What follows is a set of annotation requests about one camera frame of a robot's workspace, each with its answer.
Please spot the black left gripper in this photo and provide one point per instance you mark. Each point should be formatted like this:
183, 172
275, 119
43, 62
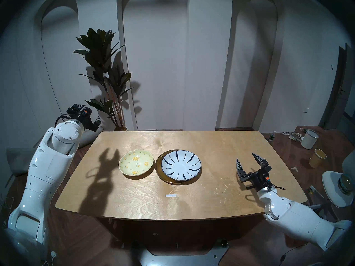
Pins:
87, 118

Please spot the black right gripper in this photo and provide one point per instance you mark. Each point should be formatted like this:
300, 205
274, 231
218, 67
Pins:
258, 179

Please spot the yellow floral ceramic plate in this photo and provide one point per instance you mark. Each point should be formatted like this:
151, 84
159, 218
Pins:
136, 163

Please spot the white plate with blue stripes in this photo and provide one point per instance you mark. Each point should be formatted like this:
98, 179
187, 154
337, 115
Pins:
180, 165

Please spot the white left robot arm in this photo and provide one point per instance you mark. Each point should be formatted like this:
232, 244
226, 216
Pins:
47, 163

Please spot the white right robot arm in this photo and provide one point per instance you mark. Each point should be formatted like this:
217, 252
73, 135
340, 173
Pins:
299, 215

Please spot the terracotta plant pot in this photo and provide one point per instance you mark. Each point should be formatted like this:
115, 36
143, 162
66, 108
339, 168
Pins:
121, 128

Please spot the plastic bottle with green label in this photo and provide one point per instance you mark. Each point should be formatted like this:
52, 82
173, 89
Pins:
272, 136

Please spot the pile of small floor clutter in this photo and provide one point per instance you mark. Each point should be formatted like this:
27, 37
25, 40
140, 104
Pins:
295, 135

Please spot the white bucket with dark rim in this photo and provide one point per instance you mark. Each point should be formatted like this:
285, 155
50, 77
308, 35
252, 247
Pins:
309, 140

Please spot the tall green leafy plant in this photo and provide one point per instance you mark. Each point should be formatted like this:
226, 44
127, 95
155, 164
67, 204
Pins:
97, 49

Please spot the tan paper cup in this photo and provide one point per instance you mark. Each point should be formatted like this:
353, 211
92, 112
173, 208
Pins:
316, 160

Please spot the rolled grey mat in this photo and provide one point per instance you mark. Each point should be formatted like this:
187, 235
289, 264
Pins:
16, 160

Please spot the gold metal plate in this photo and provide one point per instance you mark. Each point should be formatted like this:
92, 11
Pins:
160, 175

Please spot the dark door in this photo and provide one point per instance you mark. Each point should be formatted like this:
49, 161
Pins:
339, 107

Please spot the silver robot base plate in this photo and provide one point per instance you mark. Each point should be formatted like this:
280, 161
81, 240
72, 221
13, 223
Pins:
180, 258

